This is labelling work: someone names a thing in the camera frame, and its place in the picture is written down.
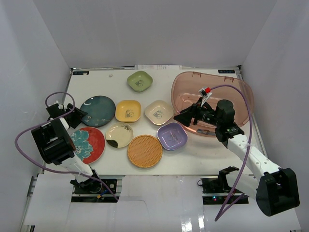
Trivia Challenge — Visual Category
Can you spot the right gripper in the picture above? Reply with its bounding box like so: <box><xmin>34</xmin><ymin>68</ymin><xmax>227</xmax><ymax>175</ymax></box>
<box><xmin>173</xmin><ymin>98</ymin><xmax>221</xmax><ymax>128</ymax></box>

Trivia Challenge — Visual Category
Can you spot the teal round ceramic plate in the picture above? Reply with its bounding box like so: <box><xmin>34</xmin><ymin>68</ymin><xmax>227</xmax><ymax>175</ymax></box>
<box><xmin>80</xmin><ymin>96</ymin><xmax>116</xmax><ymax>128</ymax></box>

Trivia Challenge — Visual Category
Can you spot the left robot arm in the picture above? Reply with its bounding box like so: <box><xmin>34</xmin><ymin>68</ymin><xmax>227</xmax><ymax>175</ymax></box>
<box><xmin>31</xmin><ymin>103</ymin><xmax>102</xmax><ymax>193</ymax></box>

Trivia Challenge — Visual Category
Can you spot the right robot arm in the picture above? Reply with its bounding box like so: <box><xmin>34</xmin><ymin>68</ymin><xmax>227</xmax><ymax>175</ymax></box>
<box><xmin>174</xmin><ymin>100</ymin><xmax>300</xmax><ymax>217</ymax></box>

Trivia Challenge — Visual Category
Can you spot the pink translucent plastic bin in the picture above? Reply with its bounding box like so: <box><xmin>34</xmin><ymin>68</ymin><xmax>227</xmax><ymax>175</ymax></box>
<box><xmin>171</xmin><ymin>72</ymin><xmax>254</xmax><ymax>128</ymax></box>

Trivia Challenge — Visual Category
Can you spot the purple square panda dish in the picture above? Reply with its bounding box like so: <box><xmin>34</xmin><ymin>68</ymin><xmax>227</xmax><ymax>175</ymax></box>
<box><xmin>157</xmin><ymin>122</ymin><xmax>188</xmax><ymax>151</ymax></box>

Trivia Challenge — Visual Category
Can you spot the cream square panda dish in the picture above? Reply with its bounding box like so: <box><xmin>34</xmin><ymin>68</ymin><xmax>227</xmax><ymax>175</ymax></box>
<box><xmin>144</xmin><ymin>100</ymin><xmax>174</xmax><ymax>125</ymax></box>

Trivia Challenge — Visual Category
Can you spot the red floral round plate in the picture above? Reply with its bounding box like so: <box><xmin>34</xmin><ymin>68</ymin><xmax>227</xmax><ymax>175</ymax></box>
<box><xmin>70</xmin><ymin>127</ymin><xmax>106</xmax><ymax>164</ymax></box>

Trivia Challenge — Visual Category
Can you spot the cream round floral plate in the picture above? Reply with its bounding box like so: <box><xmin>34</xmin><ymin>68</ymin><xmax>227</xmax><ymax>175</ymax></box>
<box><xmin>105</xmin><ymin>122</ymin><xmax>134</xmax><ymax>148</ymax></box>

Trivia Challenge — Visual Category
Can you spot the yellow square panda dish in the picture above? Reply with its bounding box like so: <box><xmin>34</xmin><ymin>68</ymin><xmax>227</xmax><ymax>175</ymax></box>
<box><xmin>115</xmin><ymin>100</ymin><xmax>141</xmax><ymax>123</ymax></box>

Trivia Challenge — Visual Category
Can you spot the woven bamboo round tray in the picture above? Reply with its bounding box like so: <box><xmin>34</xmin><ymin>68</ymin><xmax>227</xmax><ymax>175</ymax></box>
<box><xmin>127</xmin><ymin>135</ymin><xmax>163</xmax><ymax>169</ymax></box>

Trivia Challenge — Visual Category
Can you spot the green square panda dish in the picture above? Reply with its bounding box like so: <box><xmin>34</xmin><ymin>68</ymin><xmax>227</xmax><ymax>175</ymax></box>
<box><xmin>127</xmin><ymin>71</ymin><xmax>153</xmax><ymax>92</ymax></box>

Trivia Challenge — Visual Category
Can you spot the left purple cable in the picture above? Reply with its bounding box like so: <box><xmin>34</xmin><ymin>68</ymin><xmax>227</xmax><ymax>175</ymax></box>
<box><xmin>14</xmin><ymin>91</ymin><xmax>119</xmax><ymax>202</ymax></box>

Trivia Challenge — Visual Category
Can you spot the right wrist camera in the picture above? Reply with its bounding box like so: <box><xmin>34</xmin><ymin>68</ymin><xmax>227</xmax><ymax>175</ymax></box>
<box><xmin>199</xmin><ymin>87</ymin><xmax>212</xmax><ymax>106</ymax></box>

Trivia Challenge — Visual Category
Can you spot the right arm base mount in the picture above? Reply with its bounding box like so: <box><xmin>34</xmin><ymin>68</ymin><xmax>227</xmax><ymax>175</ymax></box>
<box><xmin>197</xmin><ymin>166</ymin><xmax>239</xmax><ymax>205</ymax></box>

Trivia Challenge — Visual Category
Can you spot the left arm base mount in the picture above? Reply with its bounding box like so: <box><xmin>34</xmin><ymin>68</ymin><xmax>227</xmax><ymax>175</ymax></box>
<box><xmin>70</xmin><ymin>180</ymin><xmax>119</xmax><ymax>203</ymax></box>

